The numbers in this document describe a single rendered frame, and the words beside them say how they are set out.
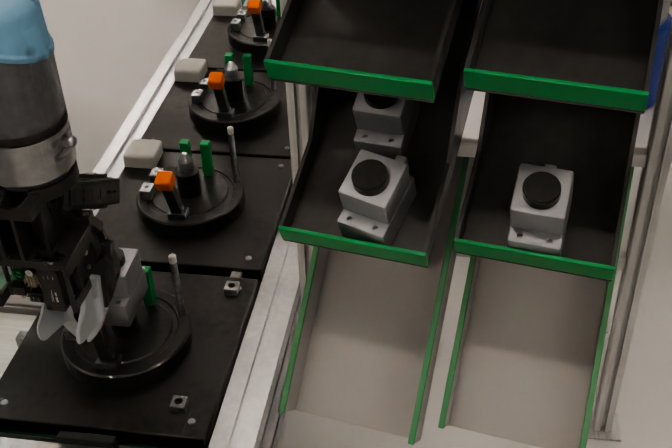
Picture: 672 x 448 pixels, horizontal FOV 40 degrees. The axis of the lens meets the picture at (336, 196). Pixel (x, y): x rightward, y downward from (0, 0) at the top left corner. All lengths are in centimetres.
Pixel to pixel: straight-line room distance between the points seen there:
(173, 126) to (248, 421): 58
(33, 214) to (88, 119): 92
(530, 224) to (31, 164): 40
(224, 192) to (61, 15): 95
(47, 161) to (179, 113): 69
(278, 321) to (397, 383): 21
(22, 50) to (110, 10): 136
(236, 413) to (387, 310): 19
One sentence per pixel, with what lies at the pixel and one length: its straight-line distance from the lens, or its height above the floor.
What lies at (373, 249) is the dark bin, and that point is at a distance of 78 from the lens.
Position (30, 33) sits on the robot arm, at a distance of 72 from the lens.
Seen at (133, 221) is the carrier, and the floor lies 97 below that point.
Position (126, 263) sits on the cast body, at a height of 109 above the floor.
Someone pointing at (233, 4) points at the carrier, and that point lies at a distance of 173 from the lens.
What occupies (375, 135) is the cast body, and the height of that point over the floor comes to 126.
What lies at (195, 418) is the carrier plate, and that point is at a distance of 97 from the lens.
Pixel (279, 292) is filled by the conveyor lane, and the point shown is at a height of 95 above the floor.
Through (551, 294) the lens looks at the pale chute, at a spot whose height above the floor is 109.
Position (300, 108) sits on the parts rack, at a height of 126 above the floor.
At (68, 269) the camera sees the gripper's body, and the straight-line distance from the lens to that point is 80.
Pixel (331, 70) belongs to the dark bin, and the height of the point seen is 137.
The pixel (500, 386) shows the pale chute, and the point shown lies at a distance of 92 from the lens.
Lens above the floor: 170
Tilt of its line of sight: 36 degrees down
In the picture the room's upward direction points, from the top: 2 degrees counter-clockwise
